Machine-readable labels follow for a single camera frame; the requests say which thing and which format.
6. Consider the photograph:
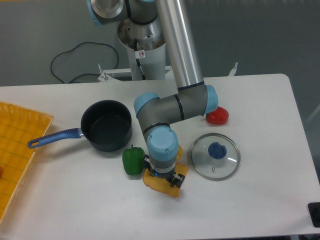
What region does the glass pot lid blue knob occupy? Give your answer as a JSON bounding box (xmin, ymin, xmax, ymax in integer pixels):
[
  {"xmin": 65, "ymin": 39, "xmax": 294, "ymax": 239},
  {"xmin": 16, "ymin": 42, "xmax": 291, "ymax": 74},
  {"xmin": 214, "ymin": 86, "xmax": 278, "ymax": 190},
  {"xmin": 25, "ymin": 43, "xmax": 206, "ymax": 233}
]
[{"xmin": 190, "ymin": 133, "xmax": 241, "ymax": 182}]

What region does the black device at table edge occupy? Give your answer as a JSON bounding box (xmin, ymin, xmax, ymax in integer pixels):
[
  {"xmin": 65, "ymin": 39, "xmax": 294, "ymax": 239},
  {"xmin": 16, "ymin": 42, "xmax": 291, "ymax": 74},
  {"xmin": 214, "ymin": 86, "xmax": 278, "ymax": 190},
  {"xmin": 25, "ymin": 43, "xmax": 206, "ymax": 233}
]
[{"xmin": 307, "ymin": 202, "xmax": 320, "ymax": 228}]

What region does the black saucepan blue handle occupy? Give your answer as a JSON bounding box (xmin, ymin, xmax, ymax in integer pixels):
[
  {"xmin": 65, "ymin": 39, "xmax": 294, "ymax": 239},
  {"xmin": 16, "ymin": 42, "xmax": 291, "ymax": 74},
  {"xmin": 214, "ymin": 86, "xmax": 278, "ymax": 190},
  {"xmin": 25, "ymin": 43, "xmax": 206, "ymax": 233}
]
[{"xmin": 27, "ymin": 100, "xmax": 133, "ymax": 153}]

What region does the red bell pepper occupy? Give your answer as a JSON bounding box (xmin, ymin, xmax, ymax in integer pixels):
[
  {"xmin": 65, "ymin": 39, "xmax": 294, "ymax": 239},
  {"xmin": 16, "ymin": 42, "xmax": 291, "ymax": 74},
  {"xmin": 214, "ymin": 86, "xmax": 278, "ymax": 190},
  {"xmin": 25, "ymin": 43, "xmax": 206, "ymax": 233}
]
[{"xmin": 206, "ymin": 106, "xmax": 229, "ymax": 125}]

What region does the green bell pepper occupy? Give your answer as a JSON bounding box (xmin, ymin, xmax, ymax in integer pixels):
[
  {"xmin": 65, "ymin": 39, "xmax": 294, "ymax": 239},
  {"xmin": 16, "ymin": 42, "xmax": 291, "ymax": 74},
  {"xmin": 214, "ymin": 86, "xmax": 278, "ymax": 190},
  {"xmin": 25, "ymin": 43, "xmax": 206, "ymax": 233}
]
[{"xmin": 122, "ymin": 144, "xmax": 145, "ymax": 176}]

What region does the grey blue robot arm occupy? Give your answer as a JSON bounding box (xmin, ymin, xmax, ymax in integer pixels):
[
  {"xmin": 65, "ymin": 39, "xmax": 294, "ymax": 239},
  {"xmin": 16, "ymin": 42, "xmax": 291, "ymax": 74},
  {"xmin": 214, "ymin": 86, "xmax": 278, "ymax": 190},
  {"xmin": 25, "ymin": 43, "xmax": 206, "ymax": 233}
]
[{"xmin": 87, "ymin": 0, "xmax": 218, "ymax": 187}]

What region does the yellow bell pepper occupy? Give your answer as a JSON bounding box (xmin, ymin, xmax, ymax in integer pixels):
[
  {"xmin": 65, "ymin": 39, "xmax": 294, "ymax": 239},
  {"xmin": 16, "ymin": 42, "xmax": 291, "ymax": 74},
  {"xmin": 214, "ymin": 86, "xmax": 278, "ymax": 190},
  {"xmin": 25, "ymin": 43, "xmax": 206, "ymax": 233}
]
[{"xmin": 176, "ymin": 145, "xmax": 184, "ymax": 160}]

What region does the yellow woven tray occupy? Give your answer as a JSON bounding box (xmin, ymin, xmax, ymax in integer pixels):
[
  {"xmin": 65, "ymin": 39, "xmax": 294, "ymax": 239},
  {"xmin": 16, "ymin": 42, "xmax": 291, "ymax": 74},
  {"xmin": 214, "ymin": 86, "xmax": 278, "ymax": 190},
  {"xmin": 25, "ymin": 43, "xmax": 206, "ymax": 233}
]
[{"xmin": 0, "ymin": 101, "xmax": 54, "ymax": 219}]

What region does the white metal mounting bracket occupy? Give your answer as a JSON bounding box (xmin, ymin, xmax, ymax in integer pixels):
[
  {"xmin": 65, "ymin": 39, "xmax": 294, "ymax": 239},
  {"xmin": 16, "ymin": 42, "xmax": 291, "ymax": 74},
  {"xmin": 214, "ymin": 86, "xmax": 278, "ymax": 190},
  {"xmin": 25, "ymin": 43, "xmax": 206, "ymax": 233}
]
[{"xmin": 97, "ymin": 61, "xmax": 239, "ymax": 83}]

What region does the black cable on floor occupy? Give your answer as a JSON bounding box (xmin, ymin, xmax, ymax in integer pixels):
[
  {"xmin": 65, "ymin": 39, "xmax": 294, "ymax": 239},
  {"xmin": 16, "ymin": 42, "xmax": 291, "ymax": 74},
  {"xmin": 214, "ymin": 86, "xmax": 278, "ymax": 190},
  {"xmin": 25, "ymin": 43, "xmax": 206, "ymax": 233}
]
[{"xmin": 50, "ymin": 41, "xmax": 119, "ymax": 84}]

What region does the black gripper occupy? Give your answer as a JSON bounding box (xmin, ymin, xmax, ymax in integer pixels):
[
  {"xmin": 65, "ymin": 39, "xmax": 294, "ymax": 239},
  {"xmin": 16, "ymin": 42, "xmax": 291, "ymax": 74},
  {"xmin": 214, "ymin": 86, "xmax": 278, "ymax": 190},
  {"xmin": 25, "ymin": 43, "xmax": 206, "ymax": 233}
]
[{"xmin": 143, "ymin": 154, "xmax": 186, "ymax": 189}]

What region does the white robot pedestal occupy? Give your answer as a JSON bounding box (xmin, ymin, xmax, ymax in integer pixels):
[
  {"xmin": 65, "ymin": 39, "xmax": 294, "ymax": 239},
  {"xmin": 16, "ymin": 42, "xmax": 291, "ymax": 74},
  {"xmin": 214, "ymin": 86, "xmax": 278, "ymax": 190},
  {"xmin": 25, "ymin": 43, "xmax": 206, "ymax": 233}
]
[{"xmin": 117, "ymin": 14, "xmax": 166, "ymax": 81}]

